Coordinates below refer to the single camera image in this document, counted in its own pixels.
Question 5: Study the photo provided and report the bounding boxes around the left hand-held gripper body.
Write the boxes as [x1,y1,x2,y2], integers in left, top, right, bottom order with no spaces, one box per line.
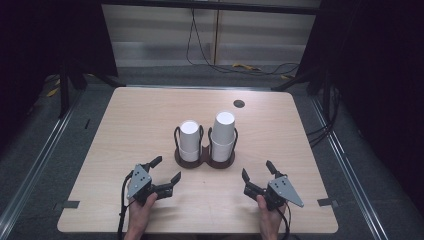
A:
[126,162,159,206]

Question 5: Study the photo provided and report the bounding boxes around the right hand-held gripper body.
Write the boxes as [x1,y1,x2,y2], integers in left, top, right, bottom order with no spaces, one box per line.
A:
[263,173,305,211]

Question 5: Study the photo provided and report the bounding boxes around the brown double cup holder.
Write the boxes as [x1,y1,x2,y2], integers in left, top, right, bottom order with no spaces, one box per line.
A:
[173,123,240,170]

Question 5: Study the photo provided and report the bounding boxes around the person's right hand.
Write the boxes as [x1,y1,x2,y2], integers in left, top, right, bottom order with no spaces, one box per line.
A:
[256,195,287,230]

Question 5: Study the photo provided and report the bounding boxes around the person's left hand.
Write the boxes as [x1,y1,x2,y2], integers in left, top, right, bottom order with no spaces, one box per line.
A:
[128,192,159,229]

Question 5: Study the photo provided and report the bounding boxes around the black stand leg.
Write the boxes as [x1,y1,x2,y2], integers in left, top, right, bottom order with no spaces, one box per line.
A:
[270,67,322,93]

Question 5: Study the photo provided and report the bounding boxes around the yellow object on floor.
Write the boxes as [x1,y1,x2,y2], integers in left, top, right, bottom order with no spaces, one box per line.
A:
[231,62,263,72]

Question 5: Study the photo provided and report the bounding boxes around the black metal stand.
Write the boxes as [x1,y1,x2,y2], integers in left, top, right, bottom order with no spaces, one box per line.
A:
[57,59,126,120]

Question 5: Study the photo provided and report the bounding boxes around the black overhead bar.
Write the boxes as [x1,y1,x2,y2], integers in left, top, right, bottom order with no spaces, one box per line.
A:
[100,0,322,16]

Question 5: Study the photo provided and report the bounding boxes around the left hand-held gripper cable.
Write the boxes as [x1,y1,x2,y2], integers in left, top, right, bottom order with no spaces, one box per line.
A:
[116,170,135,240]

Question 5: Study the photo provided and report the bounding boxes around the hand-held gripper cable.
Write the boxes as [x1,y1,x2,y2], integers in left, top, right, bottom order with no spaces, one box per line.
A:
[275,203,293,240]
[116,170,135,240]

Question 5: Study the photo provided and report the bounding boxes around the right hand-held gripper cable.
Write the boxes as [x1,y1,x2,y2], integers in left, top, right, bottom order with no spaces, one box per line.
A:
[275,203,293,240]

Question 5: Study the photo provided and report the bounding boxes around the metal floor rail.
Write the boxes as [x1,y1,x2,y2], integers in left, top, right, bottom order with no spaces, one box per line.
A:
[309,96,390,240]
[0,89,85,232]

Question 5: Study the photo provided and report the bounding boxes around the bundle of black cables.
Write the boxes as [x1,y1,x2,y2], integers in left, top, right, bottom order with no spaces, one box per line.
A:
[305,83,342,148]

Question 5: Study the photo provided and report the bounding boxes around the black hanging cable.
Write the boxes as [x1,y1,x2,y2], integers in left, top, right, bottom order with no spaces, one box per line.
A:
[185,8,301,76]

